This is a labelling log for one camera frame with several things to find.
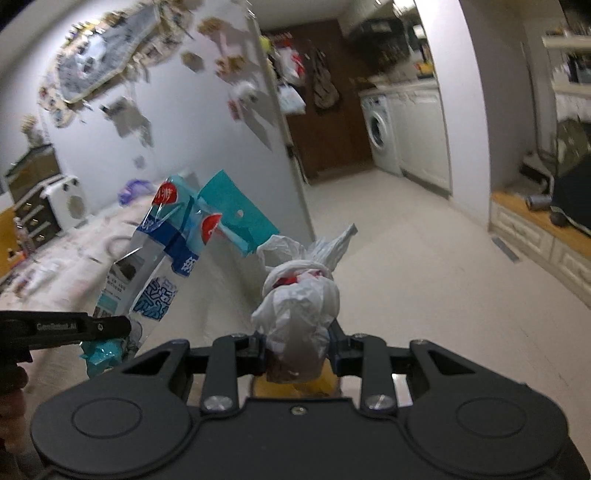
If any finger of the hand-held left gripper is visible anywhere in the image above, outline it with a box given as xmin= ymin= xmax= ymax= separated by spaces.
xmin=28 ymin=313 xmax=133 ymax=348

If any low white wood-top cabinet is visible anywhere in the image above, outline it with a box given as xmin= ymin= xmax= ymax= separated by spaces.
xmin=488 ymin=188 xmax=591 ymax=309

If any grey wall paper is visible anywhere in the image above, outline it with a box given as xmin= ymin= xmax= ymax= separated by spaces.
xmin=99 ymin=96 xmax=154 ymax=148

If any brown wooden door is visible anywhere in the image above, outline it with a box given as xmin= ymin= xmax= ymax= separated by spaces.
xmin=262 ymin=18 xmax=376 ymax=186

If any white washing machine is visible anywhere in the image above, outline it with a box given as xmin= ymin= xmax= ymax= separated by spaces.
xmin=360 ymin=92 xmax=402 ymax=177

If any black bulky object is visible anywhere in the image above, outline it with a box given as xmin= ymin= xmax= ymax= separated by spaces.
xmin=550 ymin=154 xmax=591 ymax=230

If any knotted white plastic bag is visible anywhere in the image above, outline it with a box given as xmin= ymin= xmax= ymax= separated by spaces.
xmin=250 ymin=224 xmax=359 ymax=385

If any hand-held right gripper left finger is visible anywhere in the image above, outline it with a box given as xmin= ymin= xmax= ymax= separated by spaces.
xmin=122 ymin=332 xmax=269 ymax=414

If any round fan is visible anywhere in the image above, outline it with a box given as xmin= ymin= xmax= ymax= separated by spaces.
xmin=554 ymin=117 xmax=591 ymax=177

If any purple cloth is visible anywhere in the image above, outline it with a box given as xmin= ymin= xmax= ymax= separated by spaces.
xmin=117 ymin=178 xmax=156 ymax=206

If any hanging white plastic bag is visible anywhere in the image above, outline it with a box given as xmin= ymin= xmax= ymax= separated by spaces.
xmin=277 ymin=84 xmax=307 ymax=114

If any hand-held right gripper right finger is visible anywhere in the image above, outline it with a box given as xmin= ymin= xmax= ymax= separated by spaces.
xmin=327 ymin=320 xmax=468 ymax=414

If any white drawer unit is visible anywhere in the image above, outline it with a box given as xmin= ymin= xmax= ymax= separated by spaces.
xmin=4 ymin=144 xmax=64 ymax=241

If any hanging brown bag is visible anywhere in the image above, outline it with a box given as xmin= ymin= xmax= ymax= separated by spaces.
xmin=311 ymin=50 xmax=341 ymax=110

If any blue and clear plastic packaging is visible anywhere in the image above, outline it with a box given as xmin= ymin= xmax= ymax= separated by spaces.
xmin=78 ymin=168 xmax=281 ymax=378

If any white box appliance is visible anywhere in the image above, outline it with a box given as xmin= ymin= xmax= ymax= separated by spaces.
xmin=44 ymin=175 xmax=92 ymax=232

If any white panel door cabinet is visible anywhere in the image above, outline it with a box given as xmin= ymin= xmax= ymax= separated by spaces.
xmin=388 ymin=85 xmax=453 ymax=193

